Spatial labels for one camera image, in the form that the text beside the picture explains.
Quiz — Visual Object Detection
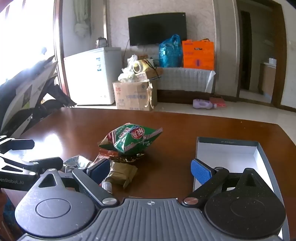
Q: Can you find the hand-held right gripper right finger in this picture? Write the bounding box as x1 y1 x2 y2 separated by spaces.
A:
181 159 270 208

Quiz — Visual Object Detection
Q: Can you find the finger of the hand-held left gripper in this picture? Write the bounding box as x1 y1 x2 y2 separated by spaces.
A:
0 136 35 154
0 156 64 173

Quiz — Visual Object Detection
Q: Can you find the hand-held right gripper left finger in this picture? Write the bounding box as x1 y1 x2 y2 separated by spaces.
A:
32 159 119 208

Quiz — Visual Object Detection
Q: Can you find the red snack packet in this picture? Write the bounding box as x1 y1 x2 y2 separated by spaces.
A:
94 149 116 167

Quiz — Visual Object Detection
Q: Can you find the olive brown snack packet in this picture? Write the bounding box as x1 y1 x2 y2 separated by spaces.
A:
103 162 138 190

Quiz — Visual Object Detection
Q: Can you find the silver foil snack packet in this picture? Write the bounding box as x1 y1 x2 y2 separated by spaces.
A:
63 156 94 173

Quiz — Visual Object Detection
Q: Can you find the grey cardboard box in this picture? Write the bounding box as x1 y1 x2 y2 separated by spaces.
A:
193 136 278 202

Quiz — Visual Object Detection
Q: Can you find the green snack bag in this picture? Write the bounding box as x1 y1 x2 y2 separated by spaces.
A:
97 123 163 154

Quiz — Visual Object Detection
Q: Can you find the white printed board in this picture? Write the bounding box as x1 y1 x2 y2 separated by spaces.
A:
0 56 59 137

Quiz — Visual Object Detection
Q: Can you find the black cloth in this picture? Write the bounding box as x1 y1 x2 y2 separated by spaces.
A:
35 83 78 121

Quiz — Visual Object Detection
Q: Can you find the purple bottle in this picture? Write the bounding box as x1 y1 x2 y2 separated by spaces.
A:
193 99 218 109

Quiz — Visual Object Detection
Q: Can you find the pink packet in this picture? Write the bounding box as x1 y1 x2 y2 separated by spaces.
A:
209 97 227 108

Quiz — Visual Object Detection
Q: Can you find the dark wooden tv cabinet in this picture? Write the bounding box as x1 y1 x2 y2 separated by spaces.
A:
157 88 215 105

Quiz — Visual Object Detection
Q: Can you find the large printed cardboard box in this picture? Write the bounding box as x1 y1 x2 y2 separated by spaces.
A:
112 80 158 110

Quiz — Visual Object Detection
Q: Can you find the white cabinet cloth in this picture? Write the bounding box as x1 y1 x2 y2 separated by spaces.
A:
157 67 216 93

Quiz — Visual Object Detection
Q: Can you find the white chest freezer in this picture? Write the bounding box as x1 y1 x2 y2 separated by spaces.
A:
63 47 122 106

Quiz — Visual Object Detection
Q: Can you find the white plastic bag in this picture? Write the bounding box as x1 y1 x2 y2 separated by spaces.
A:
118 55 139 83

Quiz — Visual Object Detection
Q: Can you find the small cardboard box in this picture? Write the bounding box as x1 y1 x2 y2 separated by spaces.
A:
135 67 164 81

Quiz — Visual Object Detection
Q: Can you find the yellow tape roll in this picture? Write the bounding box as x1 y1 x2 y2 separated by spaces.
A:
132 59 153 75

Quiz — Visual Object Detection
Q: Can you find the wooden kitchen counter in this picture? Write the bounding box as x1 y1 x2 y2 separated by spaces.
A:
258 62 277 96

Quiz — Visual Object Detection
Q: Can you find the orange paper bag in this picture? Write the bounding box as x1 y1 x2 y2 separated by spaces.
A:
182 39 215 70

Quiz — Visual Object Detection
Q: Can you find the blue plastic bag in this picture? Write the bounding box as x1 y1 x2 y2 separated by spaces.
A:
159 34 183 68

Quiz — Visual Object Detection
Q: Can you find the black television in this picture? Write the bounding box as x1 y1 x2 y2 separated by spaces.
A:
128 12 187 46

